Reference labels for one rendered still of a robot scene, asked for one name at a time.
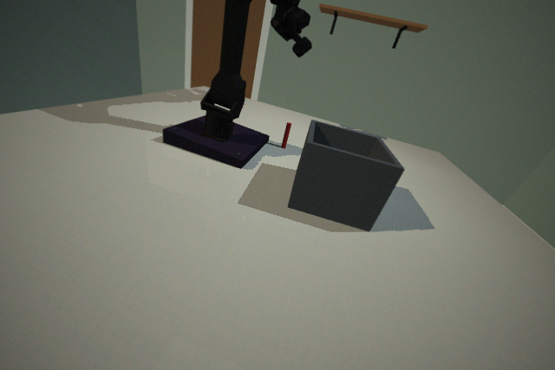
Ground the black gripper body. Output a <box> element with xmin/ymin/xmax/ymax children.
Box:
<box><xmin>271</xmin><ymin>17</ymin><xmax>312</xmax><ymax>57</ymax></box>

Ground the dark red peg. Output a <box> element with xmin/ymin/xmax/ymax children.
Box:
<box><xmin>281</xmin><ymin>122</ymin><xmax>291</xmax><ymax>148</ymax></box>

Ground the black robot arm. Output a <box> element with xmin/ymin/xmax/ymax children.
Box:
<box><xmin>200</xmin><ymin>0</ymin><xmax>310</xmax><ymax>142</ymax></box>

